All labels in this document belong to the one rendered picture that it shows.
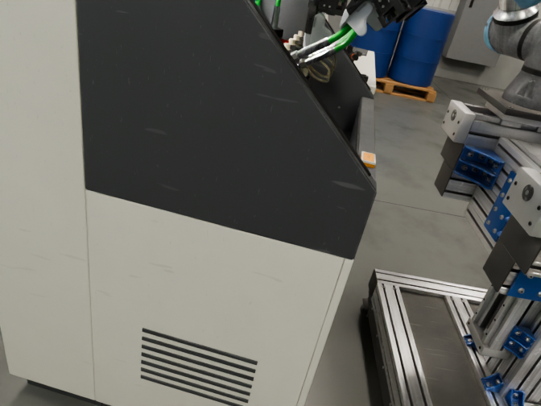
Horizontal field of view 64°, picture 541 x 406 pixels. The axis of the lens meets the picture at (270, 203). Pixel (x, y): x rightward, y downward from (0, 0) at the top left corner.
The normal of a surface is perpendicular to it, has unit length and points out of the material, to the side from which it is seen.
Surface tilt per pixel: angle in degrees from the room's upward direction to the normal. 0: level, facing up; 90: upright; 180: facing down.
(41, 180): 90
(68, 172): 90
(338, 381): 0
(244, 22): 90
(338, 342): 0
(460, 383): 0
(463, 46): 90
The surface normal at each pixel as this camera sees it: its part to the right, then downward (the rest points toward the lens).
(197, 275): -0.20, 0.46
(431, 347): 0.17, -0.85
